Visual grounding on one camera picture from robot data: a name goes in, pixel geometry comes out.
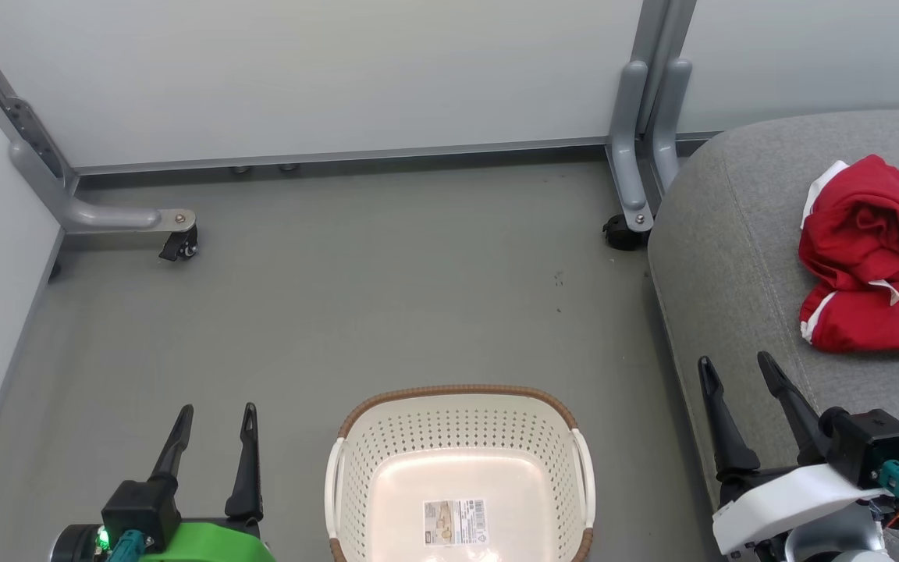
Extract paper label sticker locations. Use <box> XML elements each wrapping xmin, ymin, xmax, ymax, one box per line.
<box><xmin>421</xmin><ymin>498</ymin><xmax>490</xmax><ymax>548</ymax></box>

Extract grey metal partition leg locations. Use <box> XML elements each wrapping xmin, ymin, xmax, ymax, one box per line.
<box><xmin>650</xmin><ymin>56</ymin><xmax>693</xmax><ymax>194</ymax></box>
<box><xmin>606</xmin><ymin>59</ymin><xmax>655</xmax><ymax>234</ymax></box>

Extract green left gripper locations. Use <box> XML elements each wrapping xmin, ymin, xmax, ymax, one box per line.
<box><xmin>140</xmin><ymin>402</ymin><xmax>276</xmax><ymax>562</ymax></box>

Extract white perforated laundry basket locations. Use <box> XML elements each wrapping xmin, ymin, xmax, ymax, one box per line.
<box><xmin>324</xmin><ymin>383</ymin><xmax>597</xmax><ymax>562</ymax></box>

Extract grey partition post with foot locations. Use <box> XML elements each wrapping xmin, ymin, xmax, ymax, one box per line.
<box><xmin>0</xmin><ymin>0</ymin><xmax>197</xmax><ymax>237</ymax></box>

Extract red garment with white trim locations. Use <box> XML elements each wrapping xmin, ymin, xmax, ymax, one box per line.
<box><xmin>800</xmin><ymin>279</ymin><xmax>899</xmax><ymax>361</ymax></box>

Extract black caster wheel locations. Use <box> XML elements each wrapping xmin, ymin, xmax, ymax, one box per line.
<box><xmin>158</xmin><ymin>224</ymin><xmax>200</xmax><ymax>263</ymax></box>
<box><xmin>602</xmin><ymin>214</ymin><xmax>651</xmax><ymax>253</ymax></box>

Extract left camera cable teal plug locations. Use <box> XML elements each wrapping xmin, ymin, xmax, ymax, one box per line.
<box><xmin>105</xmin><ymin>528</ymin><xmax>147</xmax><ymax>562</ymax></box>

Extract grey fabric sofa seat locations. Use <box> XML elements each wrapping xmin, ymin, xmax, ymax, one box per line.
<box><xmin>647</xmin><ymin>108</ymin><xmax>899</xmax><ymax>562</ymax></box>

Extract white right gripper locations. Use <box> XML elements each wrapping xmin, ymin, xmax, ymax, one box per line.
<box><xmin>697</xmin><ymin>350</ymin><xmax>889</xmax><ymax>558</ymax></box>

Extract red shorts with white stripes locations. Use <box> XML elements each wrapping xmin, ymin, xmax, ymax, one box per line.
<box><xmin>798</xmin><ymin>154</ymin><xmax>899</xmax><ymax>294</ymax></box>

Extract grey partition bottom rail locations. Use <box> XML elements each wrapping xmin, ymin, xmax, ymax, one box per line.
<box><xmin>71</xmin><ymin>137</ymin><xmax>613</xmax><ymax>176</ymax></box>

